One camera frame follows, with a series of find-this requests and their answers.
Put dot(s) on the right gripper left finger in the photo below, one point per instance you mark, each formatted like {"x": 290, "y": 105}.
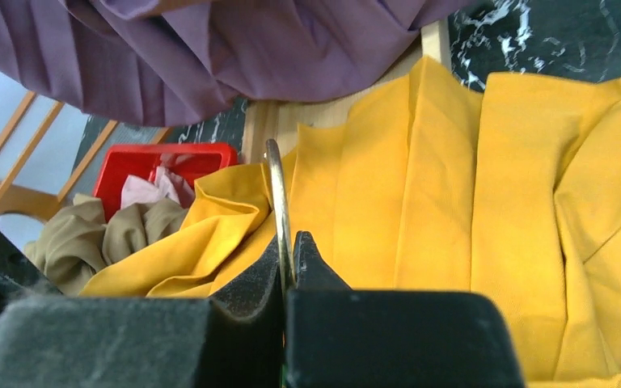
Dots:
{"x": 231, "y": 339}

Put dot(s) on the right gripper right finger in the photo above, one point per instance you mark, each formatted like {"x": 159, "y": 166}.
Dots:
{"x": 336, "y": 336}

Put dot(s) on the khaki tan garment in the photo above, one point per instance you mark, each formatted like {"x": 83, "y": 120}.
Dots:
{"x": 79, "y": 241}

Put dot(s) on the pink ruffled garment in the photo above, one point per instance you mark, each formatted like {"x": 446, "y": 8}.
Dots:
{"x": 162, "y": 184}

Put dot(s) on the green hanger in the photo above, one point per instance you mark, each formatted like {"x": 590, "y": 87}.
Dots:
{"x": 280, "y": 208}

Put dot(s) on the mustard yellow garment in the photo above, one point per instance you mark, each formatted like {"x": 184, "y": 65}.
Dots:
{"x": 513, "y": 193}

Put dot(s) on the orange wooden shoe rack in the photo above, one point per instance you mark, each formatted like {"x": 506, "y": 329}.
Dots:
{"x": 50, "y": 152}

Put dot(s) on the red plastic tray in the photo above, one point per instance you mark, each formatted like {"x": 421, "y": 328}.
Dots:
{"x": 188, "y": 160}

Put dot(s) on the wooden clothes rack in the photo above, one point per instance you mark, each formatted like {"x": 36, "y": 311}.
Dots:
{"x": 278, "y": 120}

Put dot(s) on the purple garment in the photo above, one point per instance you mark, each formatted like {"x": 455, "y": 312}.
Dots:
{"x": 168, "y": 63}

